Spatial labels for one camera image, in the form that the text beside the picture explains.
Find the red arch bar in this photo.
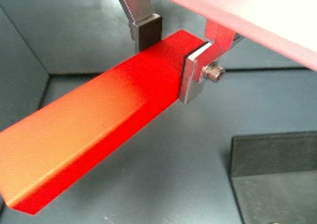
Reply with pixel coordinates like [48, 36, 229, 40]
[0, 31, 203, 215]

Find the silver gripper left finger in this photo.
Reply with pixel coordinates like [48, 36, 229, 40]
[119, 0, 162, 52]

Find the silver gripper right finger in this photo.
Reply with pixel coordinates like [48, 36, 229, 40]
[179, 19, 242, 104]

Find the black curved fixture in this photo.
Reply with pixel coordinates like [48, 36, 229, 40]
[230, 131, 317, 224]

